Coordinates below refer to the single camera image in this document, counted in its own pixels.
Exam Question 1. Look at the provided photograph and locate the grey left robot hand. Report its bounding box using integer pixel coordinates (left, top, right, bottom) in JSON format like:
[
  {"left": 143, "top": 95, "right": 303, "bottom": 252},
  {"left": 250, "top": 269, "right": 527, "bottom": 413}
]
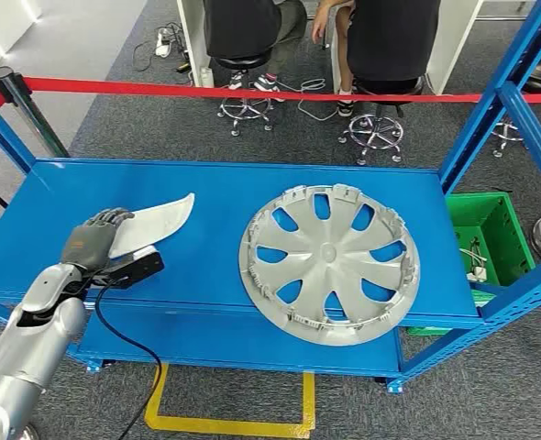
[{"left": 61, "top": 208, "right": 136, "bottom": 272}]

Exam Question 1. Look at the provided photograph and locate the white curved car part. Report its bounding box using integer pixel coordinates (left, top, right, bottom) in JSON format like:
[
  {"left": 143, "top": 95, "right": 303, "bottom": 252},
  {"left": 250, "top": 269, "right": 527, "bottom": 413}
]
[{"left": 109, "top": 192, "right": 195, "bottom": 259}]

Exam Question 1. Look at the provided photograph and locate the blue metal shelf rack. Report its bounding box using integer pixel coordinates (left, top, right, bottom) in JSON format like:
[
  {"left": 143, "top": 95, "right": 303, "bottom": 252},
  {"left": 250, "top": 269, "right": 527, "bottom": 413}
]
[{"left": 0, "top": 0, "right": 541, "bottom": 396}]

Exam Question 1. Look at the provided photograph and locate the white power strip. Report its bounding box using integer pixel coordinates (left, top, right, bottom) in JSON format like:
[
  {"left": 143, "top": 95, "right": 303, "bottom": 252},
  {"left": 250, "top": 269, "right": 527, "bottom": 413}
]
[{"left": 154, "top": 27, "right": 173, "bottom": 59}]

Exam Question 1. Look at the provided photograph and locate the white desk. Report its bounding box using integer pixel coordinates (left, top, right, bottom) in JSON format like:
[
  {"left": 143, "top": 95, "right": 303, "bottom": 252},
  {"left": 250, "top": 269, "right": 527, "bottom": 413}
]
[
  {"left": 423, "top": 0, "right": 484, "bottom": 96},
  {"left": 177, "top": 0, "right": 217, "bottom": 89}
]

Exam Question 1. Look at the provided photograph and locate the person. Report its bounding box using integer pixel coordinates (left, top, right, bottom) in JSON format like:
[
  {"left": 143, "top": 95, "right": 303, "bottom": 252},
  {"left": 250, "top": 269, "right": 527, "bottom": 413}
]
[
  {"left": 311, "top": 0, "right": 442, "bottom": 118},
  {"left": 202, "top": 0, "right": 308, "bottom": 104}
]

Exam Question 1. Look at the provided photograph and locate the silver wheel cover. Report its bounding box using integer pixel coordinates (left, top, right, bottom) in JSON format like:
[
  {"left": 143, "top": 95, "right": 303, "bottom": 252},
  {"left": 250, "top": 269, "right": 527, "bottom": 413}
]
[{"left": 238, "top": 183, "right": 421, "bottom": 347}]

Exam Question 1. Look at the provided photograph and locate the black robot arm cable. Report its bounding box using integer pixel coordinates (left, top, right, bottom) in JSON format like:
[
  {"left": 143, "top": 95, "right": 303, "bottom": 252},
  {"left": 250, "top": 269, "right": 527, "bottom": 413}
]
[{"left": 95, "top": 280, "right": 162, "bottom": 440}]

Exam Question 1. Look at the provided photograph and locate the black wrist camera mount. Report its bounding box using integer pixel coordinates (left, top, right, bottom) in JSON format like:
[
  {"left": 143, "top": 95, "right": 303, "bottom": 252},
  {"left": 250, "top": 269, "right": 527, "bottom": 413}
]
[{"left": 83, "top": 245, "right": 165, "bottom": 291}]

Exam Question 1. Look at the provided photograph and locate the black cable bundle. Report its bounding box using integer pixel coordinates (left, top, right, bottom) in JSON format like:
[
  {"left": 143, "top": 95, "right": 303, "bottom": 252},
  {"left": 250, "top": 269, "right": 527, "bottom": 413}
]
[{"left": 131, "top": 21, "right": 194, "bottom": 75}]

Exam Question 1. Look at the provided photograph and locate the white floor cable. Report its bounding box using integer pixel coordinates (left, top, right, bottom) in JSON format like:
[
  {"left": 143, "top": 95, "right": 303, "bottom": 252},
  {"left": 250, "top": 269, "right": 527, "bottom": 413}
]
[{"left": 277, "top": 77, "right": 340, "bottom": 123}]

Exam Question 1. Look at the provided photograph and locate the white cable bundle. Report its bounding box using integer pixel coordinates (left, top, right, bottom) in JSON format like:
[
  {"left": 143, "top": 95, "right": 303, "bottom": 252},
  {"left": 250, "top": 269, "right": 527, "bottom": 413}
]
[{"left": 458, "top": 238, "right": 487, "bottom": 283}]

